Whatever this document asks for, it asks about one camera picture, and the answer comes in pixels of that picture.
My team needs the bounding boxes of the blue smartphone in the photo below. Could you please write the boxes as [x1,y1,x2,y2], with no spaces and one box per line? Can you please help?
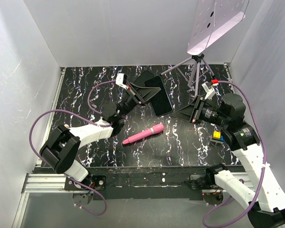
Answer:
[144,76,173,117]

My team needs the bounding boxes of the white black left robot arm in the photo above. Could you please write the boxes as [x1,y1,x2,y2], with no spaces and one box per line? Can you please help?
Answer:
[39,83,161,190]

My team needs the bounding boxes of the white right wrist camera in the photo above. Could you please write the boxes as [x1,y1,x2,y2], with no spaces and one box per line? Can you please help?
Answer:
[202,79,219,100]

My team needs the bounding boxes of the yellow and blue toy brick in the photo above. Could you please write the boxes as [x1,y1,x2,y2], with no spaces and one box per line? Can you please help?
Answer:
[210,131,224,144]

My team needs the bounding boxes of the lilac perforated board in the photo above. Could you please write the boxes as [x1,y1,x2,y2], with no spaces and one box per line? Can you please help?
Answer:
[187,0,249,56]

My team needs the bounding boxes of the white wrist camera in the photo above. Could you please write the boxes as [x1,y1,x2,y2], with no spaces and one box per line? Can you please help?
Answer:
[202,79,219,100]
[115,73,128,89]

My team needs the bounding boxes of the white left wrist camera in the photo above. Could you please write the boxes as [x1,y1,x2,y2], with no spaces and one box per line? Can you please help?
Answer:
[115,73,128,89]

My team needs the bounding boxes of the aluminium frame rail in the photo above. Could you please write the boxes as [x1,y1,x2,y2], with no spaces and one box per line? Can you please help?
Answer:
[21,174,67,193]

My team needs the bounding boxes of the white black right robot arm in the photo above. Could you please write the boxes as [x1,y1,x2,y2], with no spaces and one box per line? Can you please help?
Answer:
[173,93,285,228]

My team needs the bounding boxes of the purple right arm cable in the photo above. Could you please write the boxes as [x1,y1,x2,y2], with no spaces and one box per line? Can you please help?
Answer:
[202,80,267,227]

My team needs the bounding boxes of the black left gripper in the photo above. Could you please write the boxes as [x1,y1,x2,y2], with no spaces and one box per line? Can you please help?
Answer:
[117,83,162,121]

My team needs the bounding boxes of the pink cylindrical tool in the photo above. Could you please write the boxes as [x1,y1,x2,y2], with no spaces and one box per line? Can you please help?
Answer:
[122,124,164,145]

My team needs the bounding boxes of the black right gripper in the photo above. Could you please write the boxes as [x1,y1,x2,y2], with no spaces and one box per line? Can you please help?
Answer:
[171,95,229,127]

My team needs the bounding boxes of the lilac tripod stand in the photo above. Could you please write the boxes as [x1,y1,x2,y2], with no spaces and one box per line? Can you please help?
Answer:
[160,53,215,96]

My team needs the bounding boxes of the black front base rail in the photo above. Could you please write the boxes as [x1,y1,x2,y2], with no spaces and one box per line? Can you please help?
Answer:
[65,166,216,200]

